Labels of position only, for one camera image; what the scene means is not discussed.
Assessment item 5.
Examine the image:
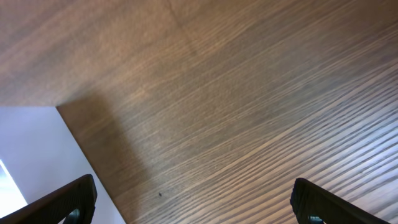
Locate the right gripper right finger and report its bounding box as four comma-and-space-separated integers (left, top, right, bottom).
290, 178, 388, 224

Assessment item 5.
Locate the white box pink inside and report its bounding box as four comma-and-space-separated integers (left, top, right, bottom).
0, 106, 127, 224

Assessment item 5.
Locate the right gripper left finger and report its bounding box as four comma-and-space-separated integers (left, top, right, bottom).
1, 174, 98, 224

